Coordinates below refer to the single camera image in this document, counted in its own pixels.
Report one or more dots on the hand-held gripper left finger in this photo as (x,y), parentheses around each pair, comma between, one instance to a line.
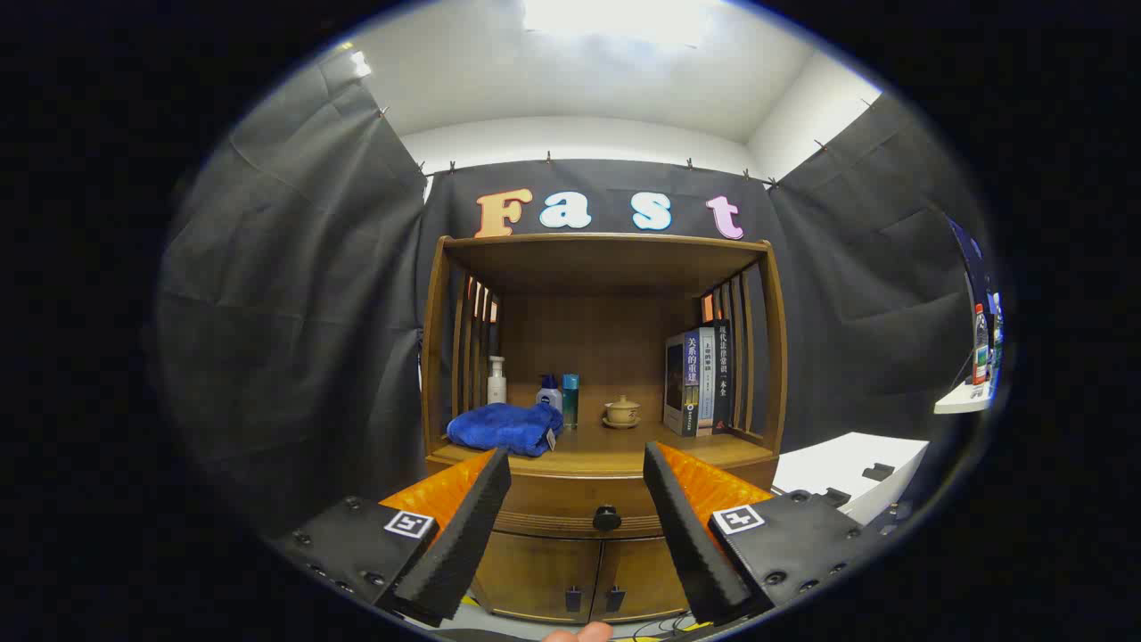
(463,535)

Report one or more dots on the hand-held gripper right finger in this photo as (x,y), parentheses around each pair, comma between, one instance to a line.
(691,544)

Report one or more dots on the wooden drawer with black knob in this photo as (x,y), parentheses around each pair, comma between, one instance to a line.
(553,499)

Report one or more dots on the wooden cabinet door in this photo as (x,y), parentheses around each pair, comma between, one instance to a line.
(642,580)
(535,571)

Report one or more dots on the wooden countertop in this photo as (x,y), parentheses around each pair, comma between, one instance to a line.
(615,446)

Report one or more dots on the wooden cabinet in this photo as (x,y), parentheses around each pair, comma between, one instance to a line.
(579,339)

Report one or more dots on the blue towel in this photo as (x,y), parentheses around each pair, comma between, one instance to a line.
(504,428)

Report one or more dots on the beige lidded teacup with saucer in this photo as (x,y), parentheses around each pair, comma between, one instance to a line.
(621,412)

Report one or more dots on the white pump bottle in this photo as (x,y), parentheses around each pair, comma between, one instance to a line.
(496,388)

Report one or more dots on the white box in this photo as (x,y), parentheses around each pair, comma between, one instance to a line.
(829,464)

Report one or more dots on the thick book with dark cover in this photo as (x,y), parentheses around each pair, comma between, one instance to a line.
(688,383)

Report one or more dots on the book with pale spine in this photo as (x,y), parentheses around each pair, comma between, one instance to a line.
(706,383)

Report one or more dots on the white bottle with blue cap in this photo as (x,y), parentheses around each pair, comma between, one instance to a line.
(549,397)

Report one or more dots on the teal bottle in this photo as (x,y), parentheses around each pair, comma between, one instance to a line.
(570,401)

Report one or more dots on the book with black spine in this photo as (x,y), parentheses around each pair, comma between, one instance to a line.
(723,374)

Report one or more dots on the white shelf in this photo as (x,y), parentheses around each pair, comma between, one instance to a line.
(958,401)

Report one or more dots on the water bottle with red label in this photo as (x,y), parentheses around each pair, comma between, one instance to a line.
(980,352)

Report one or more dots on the water bottle with green label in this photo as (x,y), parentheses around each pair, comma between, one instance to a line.
(996,348)

